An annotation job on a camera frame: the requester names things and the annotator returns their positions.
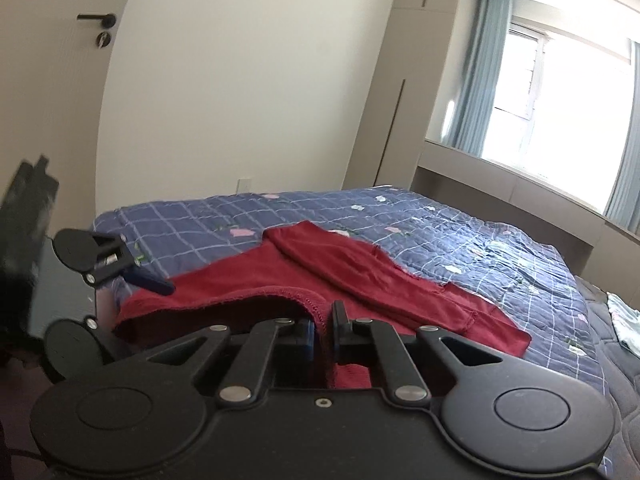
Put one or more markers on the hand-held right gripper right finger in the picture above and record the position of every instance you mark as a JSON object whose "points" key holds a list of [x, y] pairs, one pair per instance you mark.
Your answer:
{"points": [[341, 335]]}

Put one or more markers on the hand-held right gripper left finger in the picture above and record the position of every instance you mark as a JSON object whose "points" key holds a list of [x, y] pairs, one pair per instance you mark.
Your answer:
{"points": [[306, 340]]}

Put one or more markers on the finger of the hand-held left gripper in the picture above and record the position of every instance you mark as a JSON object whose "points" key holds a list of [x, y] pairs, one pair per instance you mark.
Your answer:
{"points": [[150, 282]]}

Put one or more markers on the red long-sleeved sweater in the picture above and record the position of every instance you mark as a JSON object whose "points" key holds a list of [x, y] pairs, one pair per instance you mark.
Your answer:
{"points": [[390, 280]]}

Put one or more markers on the light blue clothes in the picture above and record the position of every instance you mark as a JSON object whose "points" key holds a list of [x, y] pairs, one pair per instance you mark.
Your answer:
{"points": [[627, 320]]}

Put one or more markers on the blue checked quilt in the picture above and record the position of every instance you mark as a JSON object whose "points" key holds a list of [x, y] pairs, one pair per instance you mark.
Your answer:
{"points": [[450, 240]]}

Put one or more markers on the white door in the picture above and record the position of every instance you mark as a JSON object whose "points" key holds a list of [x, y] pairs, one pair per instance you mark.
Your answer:
{"points": [[50, 110]]}

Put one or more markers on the beige window cabinet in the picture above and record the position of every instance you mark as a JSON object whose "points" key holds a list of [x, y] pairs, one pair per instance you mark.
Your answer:
{"points": [[525, 195]]}

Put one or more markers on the black door lock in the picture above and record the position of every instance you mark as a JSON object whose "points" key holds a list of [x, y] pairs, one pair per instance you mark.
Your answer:
{"points": [[103, 40]]}

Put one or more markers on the beige wardrobe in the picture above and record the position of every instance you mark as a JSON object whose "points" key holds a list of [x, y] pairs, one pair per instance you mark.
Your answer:
{"points": [[400, 85]]}

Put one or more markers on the grey quilted mattress pad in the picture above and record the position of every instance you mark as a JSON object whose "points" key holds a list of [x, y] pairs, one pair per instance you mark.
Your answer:
{"points": [[625, 410]]}

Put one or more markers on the blue curtain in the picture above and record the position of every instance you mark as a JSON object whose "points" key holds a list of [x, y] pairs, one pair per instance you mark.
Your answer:
{"points": [[627, 160], [480, 70]]}

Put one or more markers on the window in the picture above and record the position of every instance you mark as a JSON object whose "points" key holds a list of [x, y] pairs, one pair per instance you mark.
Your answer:
{"points": [[565, 110]]}

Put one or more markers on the white wall socket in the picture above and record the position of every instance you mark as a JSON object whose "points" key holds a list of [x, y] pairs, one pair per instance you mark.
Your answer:
{"points": [[245, 184]]}

